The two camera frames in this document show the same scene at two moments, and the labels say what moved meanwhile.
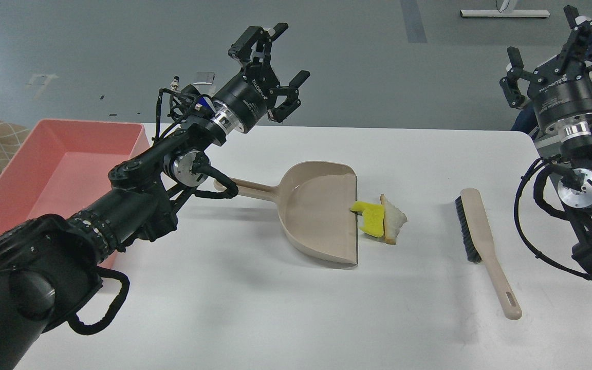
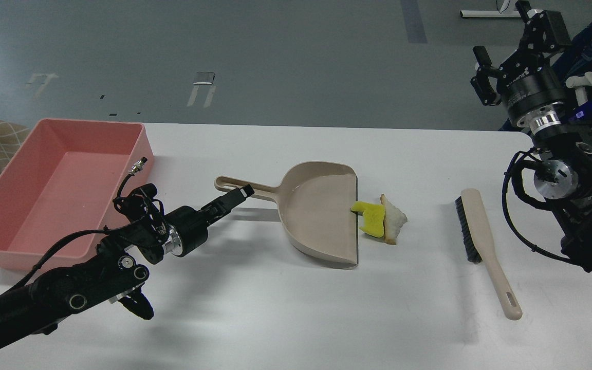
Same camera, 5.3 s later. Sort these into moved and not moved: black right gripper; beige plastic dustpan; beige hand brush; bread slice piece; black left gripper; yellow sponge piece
Moved: black right gripper; black left gripper
Not moved: yellow sponge piece; beige plastic dustpan; bread slice piece; beige hand brush
